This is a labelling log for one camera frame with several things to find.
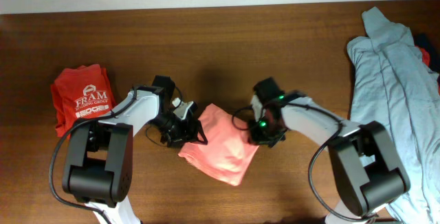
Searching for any light blue t-shirt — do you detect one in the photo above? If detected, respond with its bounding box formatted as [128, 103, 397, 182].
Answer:
[346, 8, 439, 223]

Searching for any dark red garment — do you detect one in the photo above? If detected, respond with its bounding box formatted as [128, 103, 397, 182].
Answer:
[414, 34, 439, 74]

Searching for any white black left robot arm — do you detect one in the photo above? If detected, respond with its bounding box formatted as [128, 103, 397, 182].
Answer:
[54, 76, 208, 223]

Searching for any salmon pink t-shirt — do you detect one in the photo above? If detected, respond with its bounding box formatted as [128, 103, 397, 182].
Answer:
[178, 104, 259, 186]

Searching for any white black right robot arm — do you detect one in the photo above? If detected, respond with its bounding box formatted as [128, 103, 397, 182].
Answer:
[248, 77, 410, 223]

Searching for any red folded printed t-shirt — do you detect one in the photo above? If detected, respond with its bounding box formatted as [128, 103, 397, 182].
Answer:
[50, 64, 116, 137]

